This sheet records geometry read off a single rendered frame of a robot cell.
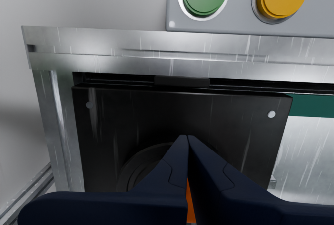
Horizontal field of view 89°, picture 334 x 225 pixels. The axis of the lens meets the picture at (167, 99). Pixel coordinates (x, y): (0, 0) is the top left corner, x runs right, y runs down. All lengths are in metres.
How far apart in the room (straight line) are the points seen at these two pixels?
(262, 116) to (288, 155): 0.13
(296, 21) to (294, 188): 0.27
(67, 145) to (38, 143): 0.18
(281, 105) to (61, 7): 0.33
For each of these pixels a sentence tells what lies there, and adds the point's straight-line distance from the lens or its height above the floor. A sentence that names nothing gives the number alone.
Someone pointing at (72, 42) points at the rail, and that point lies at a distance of 0.21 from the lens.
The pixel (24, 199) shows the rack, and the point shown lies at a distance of 0.31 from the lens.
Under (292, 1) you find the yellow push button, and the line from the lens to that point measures 0.21.
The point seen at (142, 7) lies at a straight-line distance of 0.29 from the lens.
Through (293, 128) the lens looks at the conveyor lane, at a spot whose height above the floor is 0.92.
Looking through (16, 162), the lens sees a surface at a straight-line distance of 0.49.
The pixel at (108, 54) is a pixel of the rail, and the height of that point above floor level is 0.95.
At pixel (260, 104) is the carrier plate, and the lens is 0.21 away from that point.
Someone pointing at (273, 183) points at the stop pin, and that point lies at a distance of 0.28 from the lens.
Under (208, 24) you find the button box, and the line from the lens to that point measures 0.19.
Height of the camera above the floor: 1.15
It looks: 72 degrees down
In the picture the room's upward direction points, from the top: 175 degrees counter-clockwise
